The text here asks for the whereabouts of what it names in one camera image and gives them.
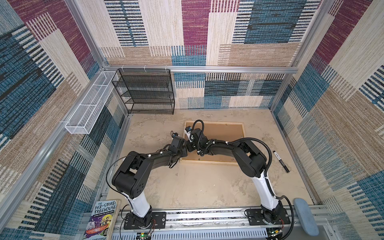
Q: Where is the light wooden picture frame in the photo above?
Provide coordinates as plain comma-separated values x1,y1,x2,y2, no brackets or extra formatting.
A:
179,120,246,166

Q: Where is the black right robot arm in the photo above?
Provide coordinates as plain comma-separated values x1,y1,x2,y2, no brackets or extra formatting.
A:
185,127,283,224

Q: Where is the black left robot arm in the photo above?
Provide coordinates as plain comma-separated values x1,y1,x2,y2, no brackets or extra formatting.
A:
112,135,188,227

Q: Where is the black marker pen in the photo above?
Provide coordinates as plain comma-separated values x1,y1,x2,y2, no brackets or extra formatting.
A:
273,151,290,173

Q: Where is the colourful treehouse book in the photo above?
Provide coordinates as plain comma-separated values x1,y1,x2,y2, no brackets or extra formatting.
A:
82,200,121,240

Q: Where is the grey blue padded object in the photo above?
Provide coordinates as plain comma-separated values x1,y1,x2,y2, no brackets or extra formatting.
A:
294,198,320,237

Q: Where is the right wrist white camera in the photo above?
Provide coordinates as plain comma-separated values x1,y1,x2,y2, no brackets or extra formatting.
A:
185,126,194,142

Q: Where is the black wire mesh shelf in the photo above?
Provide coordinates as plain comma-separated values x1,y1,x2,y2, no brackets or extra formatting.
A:
112,69,176,115

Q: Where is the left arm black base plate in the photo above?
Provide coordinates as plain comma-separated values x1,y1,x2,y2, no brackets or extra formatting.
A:
123,212,167,230

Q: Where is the aluminium front rail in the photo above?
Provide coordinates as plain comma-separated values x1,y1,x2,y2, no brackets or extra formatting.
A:
112,207,340,240

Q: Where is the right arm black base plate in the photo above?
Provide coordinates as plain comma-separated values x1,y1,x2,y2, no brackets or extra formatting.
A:
245,209,291,226

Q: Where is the black corrugated cable hose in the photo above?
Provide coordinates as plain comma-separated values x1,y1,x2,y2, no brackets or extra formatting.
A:
191,119,295,240

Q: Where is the white wire mesh basket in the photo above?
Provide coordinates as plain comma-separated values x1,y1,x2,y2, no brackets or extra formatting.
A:
65,71,116,135

